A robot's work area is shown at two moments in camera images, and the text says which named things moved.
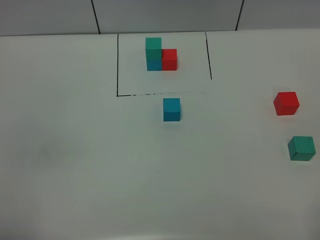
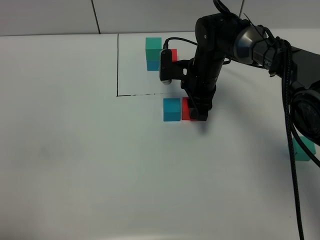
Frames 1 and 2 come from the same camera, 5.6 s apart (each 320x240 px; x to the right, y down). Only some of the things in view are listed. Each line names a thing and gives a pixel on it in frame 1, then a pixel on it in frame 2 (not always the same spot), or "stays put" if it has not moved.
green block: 301,148 stays put
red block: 286,103 to 186,115
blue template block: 154,65 stays put
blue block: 171,109 stays put
